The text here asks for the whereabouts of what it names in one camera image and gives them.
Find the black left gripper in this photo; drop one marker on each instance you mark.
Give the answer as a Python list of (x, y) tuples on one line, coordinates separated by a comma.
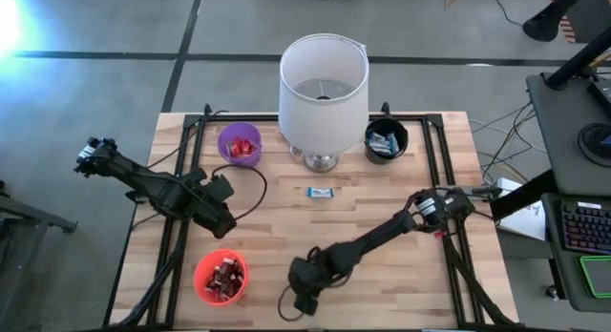
[(215, 217)]

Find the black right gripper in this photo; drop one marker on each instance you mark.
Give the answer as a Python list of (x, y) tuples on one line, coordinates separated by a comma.
[(315, 272)]

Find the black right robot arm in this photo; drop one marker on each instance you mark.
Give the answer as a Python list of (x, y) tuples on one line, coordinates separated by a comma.
[(382, 232)]

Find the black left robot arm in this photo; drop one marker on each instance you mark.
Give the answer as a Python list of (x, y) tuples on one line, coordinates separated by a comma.
[(143, 179)]

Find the orange plastic bucket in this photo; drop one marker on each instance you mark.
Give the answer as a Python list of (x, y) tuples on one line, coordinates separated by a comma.
[(203, 284)]

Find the purple plastic bucket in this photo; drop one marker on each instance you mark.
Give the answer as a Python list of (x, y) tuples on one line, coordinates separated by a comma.
[(224, 146)]

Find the white-shade silver table lamp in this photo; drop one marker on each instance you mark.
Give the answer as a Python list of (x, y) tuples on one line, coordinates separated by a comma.
[(320, 117)]

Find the black plastic bucket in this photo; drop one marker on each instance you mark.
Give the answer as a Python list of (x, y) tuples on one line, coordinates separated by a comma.
[(403, 131)]

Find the white paper sheet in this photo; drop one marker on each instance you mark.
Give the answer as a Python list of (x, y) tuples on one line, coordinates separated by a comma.
[(525, 222)]

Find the black desk leg bar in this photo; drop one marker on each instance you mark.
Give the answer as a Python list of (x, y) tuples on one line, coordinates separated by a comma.
[(520, 196)]

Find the grey keyboard desk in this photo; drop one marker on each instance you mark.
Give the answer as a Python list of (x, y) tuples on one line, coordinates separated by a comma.
[(563, 275)]

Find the black computer keyboard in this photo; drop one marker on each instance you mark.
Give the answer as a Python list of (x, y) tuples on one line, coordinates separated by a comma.
[(584, 227)]

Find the grey operator desk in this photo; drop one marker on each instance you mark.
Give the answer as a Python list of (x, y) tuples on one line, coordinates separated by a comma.
[(558, 131)]

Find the green-edged black tablet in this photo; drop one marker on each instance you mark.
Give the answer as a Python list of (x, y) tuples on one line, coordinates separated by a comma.
[(599, 275)]

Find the black round monitor base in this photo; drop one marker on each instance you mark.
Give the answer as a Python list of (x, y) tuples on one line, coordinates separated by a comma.
[(587, 146)]

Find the black monitor pole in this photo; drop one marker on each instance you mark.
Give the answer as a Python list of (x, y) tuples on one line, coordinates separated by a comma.
[(577, 60)]

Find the black stand leg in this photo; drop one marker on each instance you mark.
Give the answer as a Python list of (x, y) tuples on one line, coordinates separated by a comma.
[(544, 24)]

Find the black hazard-striped floor mat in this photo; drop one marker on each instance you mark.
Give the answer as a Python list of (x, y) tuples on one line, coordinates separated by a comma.
[(569, 31)]

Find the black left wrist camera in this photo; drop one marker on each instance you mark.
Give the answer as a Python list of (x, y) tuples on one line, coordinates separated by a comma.
[(222, 186)]

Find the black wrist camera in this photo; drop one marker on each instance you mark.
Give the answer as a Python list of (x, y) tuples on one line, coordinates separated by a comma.
[(306, 304), (222, 186)]

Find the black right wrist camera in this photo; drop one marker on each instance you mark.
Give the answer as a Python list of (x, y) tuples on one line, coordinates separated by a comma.
[(306, 304)]

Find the black frame hook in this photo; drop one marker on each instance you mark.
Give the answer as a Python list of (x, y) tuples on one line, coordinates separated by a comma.
[(385, 109), (206, 110)]

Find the red frame tag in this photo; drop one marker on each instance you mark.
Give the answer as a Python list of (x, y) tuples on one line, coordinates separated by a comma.
[(436, 235)]

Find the grey metal cart frame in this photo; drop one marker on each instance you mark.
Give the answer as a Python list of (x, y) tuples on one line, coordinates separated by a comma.
[(28, 213)]

